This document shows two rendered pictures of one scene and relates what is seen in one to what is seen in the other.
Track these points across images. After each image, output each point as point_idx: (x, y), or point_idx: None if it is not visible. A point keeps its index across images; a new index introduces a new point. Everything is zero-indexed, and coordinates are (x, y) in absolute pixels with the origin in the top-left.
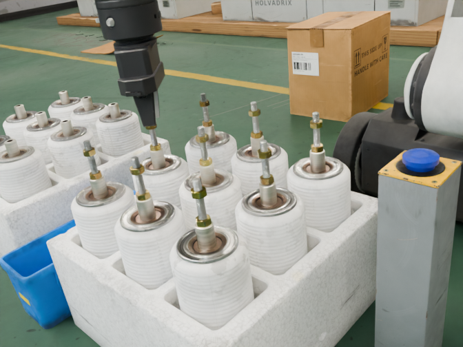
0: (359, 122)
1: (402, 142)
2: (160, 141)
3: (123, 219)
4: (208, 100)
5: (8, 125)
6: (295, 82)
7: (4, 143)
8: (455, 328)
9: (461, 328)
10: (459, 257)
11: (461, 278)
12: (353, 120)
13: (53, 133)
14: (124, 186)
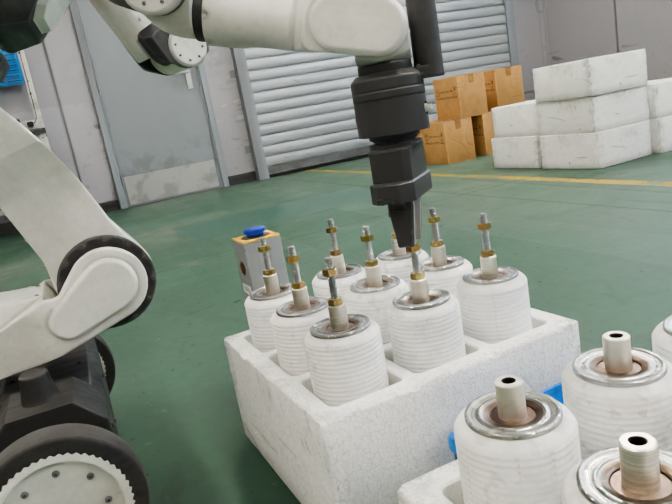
0: (69, 427)
1: (96, 392)
2: (417, 485)
3: (461, 260)
4: (324, 268)
5: None
6: None
7: None
8: (234, 405)
9: (230, 405)
10: (146, 453)
11: (176, 435)
12: (66, 433)
13: (663, 364)
14: (463, 277)
